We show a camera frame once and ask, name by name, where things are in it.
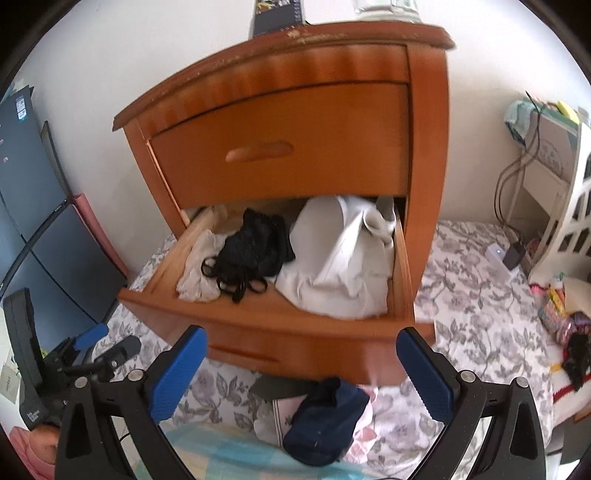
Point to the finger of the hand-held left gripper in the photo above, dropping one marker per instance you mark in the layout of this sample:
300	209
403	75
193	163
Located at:
92	336
120	350

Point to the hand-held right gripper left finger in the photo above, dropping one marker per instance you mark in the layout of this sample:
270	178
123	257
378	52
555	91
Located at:
178	374

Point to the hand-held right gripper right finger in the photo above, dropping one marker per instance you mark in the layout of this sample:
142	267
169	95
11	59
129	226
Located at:
422	378

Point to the cream lace cloth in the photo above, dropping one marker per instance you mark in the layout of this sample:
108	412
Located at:
198	272

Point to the wooden drawer holding clothes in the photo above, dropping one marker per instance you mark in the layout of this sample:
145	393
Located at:
286	341

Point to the white garment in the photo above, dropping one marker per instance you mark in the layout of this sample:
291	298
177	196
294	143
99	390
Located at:
332	267

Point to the person's left forearm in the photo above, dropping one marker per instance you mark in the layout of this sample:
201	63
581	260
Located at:
32	454

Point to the grey floral blanket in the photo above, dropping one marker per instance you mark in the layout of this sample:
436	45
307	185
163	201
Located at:
471	323

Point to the teal yellow checked blanket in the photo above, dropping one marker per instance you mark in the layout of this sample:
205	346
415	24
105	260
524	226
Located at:
221	452

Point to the pink board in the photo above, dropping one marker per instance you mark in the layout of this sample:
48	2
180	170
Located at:
97	235

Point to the navy cloth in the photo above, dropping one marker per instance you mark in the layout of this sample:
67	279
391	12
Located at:
323	424

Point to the white power adapter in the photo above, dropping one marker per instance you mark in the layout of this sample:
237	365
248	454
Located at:
495	254

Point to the white red striped cloth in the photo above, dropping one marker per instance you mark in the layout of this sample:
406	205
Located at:
565	401

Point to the colourful packet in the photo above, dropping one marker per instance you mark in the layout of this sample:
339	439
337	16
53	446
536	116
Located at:
554	309

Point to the black lace underwear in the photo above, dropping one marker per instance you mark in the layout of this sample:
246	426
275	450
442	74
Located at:
254	244

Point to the black charger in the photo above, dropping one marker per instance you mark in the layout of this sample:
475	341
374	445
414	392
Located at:
513	256

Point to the black cloth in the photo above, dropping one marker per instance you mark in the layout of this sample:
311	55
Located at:
577	360

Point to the cream cushion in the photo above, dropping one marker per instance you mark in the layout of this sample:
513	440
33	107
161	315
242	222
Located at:
579	295

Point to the white side cabinet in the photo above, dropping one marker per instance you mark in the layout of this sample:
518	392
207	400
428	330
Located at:
545	194

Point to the wooden nightstand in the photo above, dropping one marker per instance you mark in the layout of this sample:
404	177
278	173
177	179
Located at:
429	138

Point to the pale teal cloth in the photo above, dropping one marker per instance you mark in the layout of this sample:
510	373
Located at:
517	120

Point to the black printed box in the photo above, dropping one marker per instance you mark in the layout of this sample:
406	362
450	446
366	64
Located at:
272	21

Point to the clear glass mug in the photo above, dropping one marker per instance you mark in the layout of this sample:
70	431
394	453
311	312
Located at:
383	5

